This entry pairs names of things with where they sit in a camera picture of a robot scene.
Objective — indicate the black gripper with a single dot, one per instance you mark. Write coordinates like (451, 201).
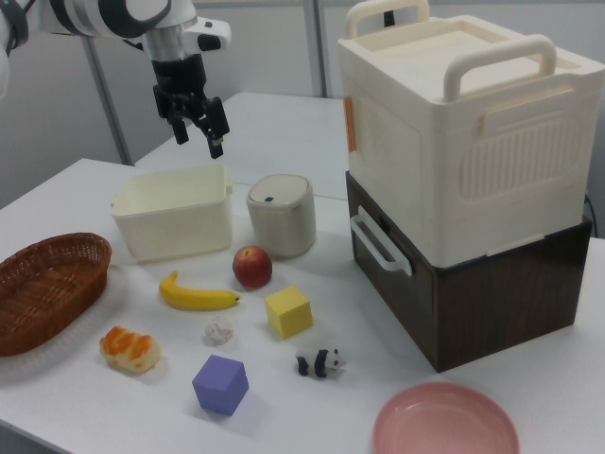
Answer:
(179, 78)

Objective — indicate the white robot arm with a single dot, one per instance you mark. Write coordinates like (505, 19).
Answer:
(85, 16)

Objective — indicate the brown wicker basket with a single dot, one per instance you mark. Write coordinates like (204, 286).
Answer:
(42, 293)

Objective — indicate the orange glazed bread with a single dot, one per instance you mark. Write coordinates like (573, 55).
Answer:
(130, 350)

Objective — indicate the cream open plastic bin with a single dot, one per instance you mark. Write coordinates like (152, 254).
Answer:
(179, 227)

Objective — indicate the small beige lidded trash can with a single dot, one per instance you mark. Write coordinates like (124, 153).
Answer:
(281, 222)

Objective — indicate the red apple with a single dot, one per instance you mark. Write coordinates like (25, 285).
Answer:
(252, 267)

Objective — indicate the yellow banana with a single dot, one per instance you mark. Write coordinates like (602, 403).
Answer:
(194, 299)

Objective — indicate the crumpled white paper ball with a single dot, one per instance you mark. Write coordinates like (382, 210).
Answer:
(219, 329)

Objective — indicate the yellow cube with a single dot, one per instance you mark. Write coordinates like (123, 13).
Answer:
(288, 314)

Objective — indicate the purple cube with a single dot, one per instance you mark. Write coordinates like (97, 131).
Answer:
(219, 385)

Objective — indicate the black and white panda figure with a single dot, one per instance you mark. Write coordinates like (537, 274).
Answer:
(319, 363)

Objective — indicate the dark brown wooden drawer cabinet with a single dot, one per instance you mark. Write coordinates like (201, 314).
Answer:
(496, 312)

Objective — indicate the pink plate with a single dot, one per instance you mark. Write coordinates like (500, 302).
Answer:
(444, 421)

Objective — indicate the dark frame post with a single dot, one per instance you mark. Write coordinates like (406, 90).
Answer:
(319, 47)
(109, 109)

